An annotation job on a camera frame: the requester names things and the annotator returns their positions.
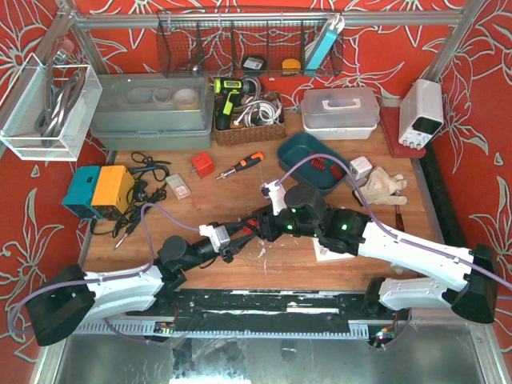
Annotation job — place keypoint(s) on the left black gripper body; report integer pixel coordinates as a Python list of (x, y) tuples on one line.
[(226, 245)]

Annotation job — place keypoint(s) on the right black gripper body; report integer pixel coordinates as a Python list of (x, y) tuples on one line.
[(265, 226)]

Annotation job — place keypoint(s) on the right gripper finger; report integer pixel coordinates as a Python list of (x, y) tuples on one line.
[(263, 215), (266, 233)]

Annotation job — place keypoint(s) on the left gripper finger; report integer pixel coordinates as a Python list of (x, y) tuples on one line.
[(235, 227), (235, 246)]

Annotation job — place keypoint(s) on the orange black screwdriver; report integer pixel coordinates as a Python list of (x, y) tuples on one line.
[(244, 164)]

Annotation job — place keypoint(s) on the large red spring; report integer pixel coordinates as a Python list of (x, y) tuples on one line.
[(253, 223)]

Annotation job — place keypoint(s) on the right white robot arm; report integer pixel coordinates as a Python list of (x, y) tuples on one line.
[(461, 279)]

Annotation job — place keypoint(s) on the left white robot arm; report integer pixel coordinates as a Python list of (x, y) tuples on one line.
[(74, 296)]

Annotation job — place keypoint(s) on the red spring in tray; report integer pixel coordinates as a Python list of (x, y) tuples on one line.
[(318, 163), (336, 172)]

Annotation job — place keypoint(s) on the teal plastic tray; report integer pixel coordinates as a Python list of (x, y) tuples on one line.
[(302, 145)]

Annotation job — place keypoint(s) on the soldering iron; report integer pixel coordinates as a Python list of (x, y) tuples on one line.
[(126, 234)]

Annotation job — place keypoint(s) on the white peg board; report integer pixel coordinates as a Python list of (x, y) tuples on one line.
[(323, 254)]

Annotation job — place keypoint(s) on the white cube adapter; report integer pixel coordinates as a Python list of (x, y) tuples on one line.
[(360, 167)]

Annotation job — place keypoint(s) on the small clear screw box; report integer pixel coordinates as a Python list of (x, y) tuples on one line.
[(178, 186)]

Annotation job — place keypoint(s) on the red cube adapter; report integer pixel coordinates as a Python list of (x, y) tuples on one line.
[(202, 165)]

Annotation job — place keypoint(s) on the beige work glove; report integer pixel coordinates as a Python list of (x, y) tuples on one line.
[(383, 189)]

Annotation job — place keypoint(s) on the brown wicker basket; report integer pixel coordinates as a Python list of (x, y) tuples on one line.
[(260, 121)]

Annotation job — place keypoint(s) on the yellow soldering station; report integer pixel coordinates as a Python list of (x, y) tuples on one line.
[(112, 192)]

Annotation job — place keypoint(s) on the small red screwdriver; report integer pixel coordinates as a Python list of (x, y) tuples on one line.
[(399, 223)]

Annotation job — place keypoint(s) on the white plastic lidded box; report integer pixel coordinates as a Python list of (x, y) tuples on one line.
[(340, 113)]

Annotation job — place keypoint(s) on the teal device box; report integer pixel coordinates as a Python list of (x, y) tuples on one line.
[(80, 193)]

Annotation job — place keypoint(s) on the green black drill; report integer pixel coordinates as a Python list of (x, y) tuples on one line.
[(232, 92)]

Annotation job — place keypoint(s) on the yellow tape measure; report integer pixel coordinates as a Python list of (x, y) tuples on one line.
[(291, 67)]

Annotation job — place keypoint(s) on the grey plastic storage box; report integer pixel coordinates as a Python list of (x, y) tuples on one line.
[(152, 112)]

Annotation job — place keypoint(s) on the white power supply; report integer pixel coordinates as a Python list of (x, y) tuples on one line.
[(420, 114)]

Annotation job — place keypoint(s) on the blue white case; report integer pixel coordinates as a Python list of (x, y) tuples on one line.
[(316, 51)]

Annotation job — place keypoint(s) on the clear acrylic box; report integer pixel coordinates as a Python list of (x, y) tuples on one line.
[(49, 118)]

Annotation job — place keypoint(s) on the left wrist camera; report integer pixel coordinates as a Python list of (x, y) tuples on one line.
[(218, 236)]

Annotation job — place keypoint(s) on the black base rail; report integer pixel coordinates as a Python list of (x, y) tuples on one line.
[(269, 311)]

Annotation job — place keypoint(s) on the black wire basket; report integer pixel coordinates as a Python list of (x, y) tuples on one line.
[(185, 51)]

